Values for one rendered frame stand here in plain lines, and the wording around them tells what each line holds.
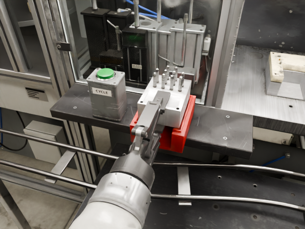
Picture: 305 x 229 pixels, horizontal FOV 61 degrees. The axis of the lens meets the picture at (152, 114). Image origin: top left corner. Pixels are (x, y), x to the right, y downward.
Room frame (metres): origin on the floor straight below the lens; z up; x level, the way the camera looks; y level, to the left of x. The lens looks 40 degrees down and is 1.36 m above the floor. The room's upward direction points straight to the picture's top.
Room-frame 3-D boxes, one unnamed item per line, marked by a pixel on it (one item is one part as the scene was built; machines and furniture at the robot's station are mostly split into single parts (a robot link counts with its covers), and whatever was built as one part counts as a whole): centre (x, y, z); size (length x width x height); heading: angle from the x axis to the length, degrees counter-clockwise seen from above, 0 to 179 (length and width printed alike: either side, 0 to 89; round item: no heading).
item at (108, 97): (0.55, 0.11, 0.97); 0.08 x 0.08 x 0.12; 73
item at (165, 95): (0.44, -0.02, 1.02); 0.07 x 0.03 x 0.01; 163
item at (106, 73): (0.54, 0.11, 1.03); 0.04 x 0.04 x 0.02
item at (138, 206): (0.23, 0.05, 0.99); 0.09 x 0.06 x 0.09; 73
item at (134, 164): (0.30, 0.03, 0.99); 0.09 x 0.07 x 0.08; 163
